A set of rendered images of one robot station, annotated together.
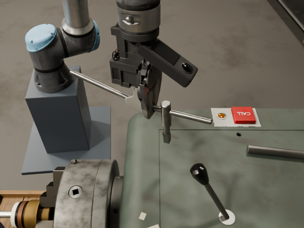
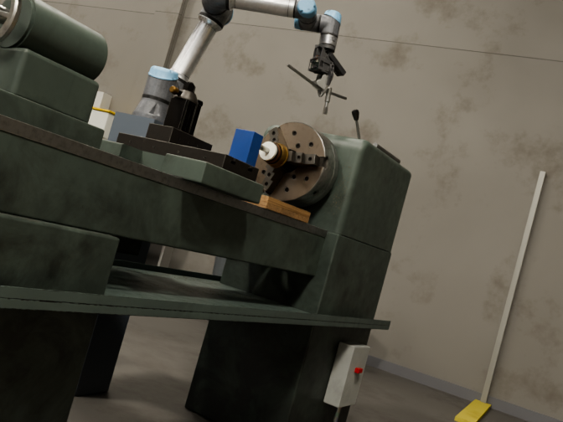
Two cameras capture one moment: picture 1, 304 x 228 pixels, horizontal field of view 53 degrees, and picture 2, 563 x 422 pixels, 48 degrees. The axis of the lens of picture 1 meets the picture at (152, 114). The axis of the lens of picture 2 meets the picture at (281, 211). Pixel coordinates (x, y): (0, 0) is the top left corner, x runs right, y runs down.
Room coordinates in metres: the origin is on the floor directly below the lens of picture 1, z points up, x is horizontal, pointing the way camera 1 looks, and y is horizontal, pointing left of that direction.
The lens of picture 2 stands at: (-0.87, 2.32, 0.77)
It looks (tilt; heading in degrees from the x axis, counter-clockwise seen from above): 3 degrees up; 301
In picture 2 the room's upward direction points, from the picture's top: 16 degrees clockwise
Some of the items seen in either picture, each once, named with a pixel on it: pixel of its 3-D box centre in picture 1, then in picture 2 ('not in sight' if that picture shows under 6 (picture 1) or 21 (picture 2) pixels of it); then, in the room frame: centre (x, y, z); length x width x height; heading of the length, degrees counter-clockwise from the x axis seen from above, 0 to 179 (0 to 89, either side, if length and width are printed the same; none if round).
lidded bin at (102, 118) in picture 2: not in sight; (100, 125); (4.09, -2.15, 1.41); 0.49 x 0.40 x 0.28; 5
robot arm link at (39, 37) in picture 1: (45, 45); (161, 83); (0.98, 0.40, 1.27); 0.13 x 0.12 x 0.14; 116
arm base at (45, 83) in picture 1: (51, 71); (152, 110); (0.98, 0.41, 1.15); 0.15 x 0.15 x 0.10
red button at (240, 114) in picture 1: (243, 116); not in sight; (0.62, -0.27, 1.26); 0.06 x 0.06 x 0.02; 0
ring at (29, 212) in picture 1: (36, 214); (275, 154); (0.40, 0.33, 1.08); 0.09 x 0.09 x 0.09; 0
